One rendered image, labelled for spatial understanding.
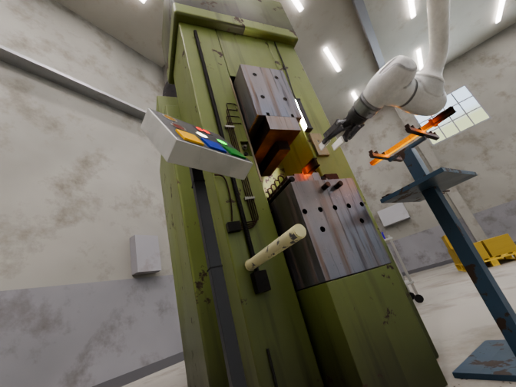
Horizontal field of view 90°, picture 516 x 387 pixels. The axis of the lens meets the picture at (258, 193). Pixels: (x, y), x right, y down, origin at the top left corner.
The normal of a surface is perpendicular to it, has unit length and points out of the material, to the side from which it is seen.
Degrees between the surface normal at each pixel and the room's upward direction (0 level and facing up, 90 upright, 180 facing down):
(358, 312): 90
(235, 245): 90
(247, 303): 90
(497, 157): 90
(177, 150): 150
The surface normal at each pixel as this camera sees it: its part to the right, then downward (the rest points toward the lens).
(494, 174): -0.59, -0.17
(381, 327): 0.36, -0.46
